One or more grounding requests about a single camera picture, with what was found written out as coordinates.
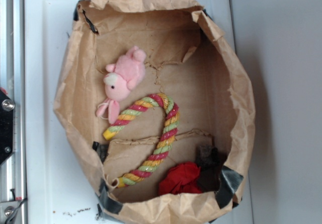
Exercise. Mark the red paper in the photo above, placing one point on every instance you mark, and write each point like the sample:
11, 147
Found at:
181, 178

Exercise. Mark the brown paper bag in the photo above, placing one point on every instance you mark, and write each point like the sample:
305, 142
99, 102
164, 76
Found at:
189, 60

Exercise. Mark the pink plush pig toy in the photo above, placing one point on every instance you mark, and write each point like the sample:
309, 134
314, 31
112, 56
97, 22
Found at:
121, 78

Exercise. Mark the dark grey felt piece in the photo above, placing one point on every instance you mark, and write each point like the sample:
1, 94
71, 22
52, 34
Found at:
207, 157

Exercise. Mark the multicolour twisted rope toy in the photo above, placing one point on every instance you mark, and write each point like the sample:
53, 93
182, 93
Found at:
166, 140

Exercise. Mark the black metal bracket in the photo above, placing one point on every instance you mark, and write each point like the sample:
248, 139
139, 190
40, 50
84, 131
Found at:
6, 126

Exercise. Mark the aluminium frame rail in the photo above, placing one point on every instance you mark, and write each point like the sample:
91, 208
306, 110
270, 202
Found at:
13, 171

